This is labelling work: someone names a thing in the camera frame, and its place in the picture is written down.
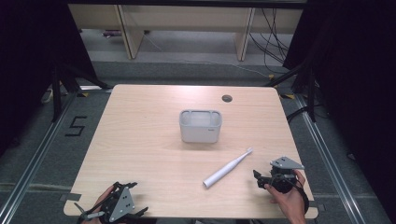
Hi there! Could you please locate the bundle of black cables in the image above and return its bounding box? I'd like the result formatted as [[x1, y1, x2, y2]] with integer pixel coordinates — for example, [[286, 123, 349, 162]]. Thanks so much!
[[248, 7, 293, 75]]

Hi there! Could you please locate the dark object under desk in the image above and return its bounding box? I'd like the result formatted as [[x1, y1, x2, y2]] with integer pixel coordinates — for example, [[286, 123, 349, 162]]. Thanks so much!
[[102, 29, 123, 38]]

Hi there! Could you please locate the light grey plastic container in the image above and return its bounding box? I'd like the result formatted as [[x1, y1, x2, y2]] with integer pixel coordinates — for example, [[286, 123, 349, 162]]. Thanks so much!
[[178, 108, 223, 145]]

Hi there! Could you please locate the white electric toothbrush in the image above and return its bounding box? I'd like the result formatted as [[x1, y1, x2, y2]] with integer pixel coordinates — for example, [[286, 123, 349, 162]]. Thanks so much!
[[202, 147, 254, 189]]

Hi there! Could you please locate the thick black floor cable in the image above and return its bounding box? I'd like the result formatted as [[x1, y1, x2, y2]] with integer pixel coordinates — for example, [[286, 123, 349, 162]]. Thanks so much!
[[286, 105, 310, 123]]

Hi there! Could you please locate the person's left hand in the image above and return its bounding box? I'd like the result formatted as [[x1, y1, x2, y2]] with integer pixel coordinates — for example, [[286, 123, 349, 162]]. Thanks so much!
[[89, 186, 115, 224]]

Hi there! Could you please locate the person's right hand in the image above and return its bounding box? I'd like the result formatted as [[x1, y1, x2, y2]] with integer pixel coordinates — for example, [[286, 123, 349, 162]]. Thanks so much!
[[264, 169, 310, 217]]

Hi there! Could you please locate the metal floor rail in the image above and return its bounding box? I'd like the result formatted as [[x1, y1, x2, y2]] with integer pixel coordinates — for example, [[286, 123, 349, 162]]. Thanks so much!
[[293, 92, 367, 224], [0, 91, 78, 224]]

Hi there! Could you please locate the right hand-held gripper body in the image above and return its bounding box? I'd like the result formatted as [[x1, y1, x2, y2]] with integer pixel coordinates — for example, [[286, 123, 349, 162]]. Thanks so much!
[[269, 156, 305, 194]]

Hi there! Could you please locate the black wrist strap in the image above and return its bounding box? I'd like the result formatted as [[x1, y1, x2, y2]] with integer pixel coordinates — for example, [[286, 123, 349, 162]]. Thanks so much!
[[279, 175, 310, 216]]

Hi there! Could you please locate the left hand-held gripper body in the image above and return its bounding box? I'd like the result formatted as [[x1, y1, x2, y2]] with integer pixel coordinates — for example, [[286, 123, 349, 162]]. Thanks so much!
[[74, 185, 136, 224]]

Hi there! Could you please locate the black metal stand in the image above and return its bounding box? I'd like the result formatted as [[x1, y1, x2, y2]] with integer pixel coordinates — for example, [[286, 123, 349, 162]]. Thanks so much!
[[50, 63, 110, 123], [264, 62, 318, 123]]

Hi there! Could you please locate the black curtain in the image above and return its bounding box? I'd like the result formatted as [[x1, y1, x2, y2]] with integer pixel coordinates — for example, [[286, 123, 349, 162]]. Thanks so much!
[[0, 0, 98, 157], [282, 0, 396, 217]]

